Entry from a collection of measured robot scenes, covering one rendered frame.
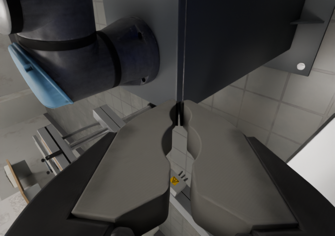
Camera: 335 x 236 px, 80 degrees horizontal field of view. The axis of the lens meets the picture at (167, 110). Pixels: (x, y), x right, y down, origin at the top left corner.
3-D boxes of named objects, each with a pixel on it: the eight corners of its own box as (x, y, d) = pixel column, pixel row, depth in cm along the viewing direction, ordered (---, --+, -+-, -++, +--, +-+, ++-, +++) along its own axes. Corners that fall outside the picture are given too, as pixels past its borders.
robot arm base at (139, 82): (122, 74, 55) (88, 85, 49) (114, 13, 47) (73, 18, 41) (160, 91, 46) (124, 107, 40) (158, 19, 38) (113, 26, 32)
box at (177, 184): (187, 183, 117) (176, 193, 111) (185, 187, 120) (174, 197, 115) (172, 169, 122) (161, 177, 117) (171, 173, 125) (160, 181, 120)
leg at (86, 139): (159, 104, 171) (69, 149, 124) (158, 111, 177) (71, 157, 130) (152, 98, 175) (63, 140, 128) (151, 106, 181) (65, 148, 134)
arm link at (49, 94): (87, 76, 48) (23, 95, 39) (78, 15, 39) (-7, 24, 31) (117, 99, 41) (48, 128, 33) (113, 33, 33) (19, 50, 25)
